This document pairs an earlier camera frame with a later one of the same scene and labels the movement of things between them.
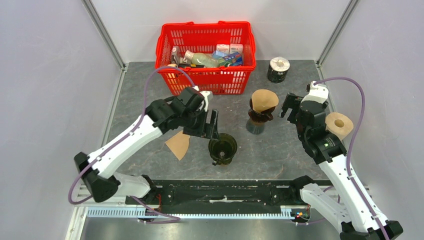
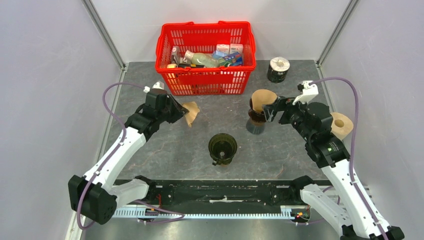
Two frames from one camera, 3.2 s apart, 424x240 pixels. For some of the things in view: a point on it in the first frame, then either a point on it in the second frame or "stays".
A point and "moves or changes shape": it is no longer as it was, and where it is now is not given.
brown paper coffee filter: [263, 99] stays
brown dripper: [260, 117] stays
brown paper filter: [179, 144] moves or changes shape
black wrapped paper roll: [278, 69] stays
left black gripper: [209, 130] → [179, 110]
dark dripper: [222, 150] stays
